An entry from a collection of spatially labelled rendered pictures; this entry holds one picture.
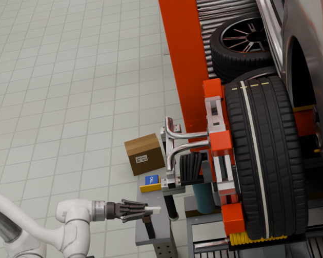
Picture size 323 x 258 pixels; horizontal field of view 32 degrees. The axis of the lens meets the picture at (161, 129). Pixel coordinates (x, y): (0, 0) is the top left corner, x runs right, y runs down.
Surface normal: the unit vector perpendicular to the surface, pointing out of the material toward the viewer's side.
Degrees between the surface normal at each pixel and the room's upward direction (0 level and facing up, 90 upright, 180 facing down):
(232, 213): 0
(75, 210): 21
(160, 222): 0
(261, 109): 16
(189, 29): 90
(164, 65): 0
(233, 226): 90
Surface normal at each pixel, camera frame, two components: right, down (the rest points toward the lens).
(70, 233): 0.21, -0.66
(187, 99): 0.01, 0.61
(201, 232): -0.19, -0.78
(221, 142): -0.15, -0.29
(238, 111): -0.18, -0.60
